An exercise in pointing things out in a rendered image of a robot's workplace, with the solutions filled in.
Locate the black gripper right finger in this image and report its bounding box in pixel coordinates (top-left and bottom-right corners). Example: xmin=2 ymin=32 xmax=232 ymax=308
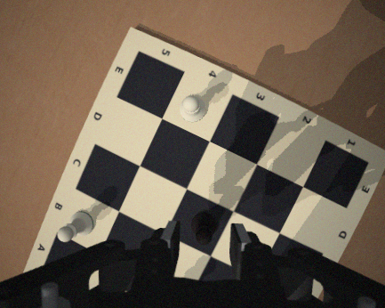
xmin=229 ymin=223 xmax=385 ymax=308

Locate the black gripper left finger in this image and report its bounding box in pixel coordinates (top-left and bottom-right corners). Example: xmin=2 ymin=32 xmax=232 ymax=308
xmin=0 ymin=221 xmax=180 ymax=308

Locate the cream and dark blue chessboard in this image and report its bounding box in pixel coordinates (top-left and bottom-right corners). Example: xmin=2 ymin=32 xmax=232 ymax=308
xmin=24 ymin=27 xmax=385 ymax=281

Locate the white pawn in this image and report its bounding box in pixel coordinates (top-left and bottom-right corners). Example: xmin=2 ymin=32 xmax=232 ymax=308
xmin=180 ymin=95 xmax=205 ymax=122
xmin=58 ymin=211 xmax=93 ymax=242

